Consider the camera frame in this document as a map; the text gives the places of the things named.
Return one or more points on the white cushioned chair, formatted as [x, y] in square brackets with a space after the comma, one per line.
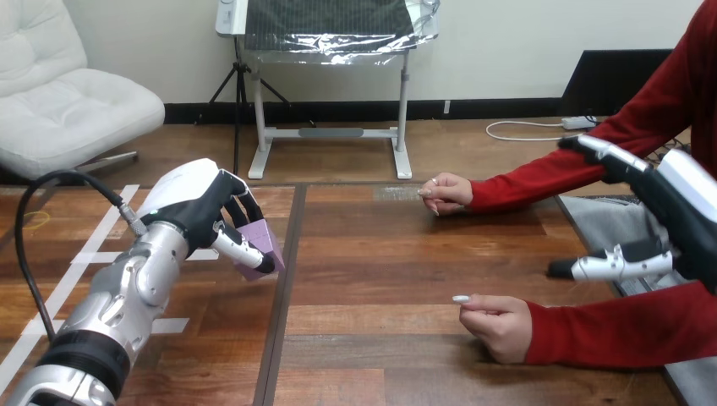
[61, 95]

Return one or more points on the person's hand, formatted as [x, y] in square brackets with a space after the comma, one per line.
[448, 193]
[498, 328]

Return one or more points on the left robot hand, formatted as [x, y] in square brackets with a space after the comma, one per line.
[193, 210]

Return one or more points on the foil sheet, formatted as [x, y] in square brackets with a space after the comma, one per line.
[336, 31]

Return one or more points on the black tripod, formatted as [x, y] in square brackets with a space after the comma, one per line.
[240, 101]

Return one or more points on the purple block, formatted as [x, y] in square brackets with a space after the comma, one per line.
[262, 246]

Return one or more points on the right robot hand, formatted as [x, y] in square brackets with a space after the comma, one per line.
[680, 207]

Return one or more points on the white power strip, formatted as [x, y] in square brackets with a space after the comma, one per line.
[578, 122]

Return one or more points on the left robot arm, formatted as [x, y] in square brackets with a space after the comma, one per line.
[120, 297]

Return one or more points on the person's body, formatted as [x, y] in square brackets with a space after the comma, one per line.
[703, 73]

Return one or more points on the dark screen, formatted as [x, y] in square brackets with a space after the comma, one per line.
[610, 81]

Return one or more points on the person's forearm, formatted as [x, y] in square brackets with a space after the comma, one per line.
[566, 168]
[622, 328]

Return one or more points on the white desk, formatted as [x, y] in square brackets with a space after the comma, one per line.
[330, 134]

